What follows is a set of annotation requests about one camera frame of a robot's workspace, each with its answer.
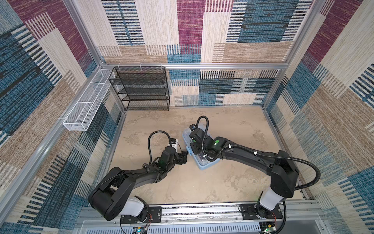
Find white wire mesh basket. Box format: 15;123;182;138
63;69;112;131

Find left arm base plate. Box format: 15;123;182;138
120;206;162;224

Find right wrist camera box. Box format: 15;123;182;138
189;124;196;132

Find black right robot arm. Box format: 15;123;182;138
190;136;299;217

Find black wire mesh shelf rack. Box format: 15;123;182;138
109;66;170;111

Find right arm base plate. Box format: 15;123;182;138
238;203;283;220

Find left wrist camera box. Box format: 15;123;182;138
170;138;177;150

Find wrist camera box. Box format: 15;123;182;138
170;138;177;150
189;124;196;132

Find light blue plastic tool box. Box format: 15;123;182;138
182;127;221;170

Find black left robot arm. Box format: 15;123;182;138
88;150;188;223

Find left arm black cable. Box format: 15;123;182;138
146;130;173;166

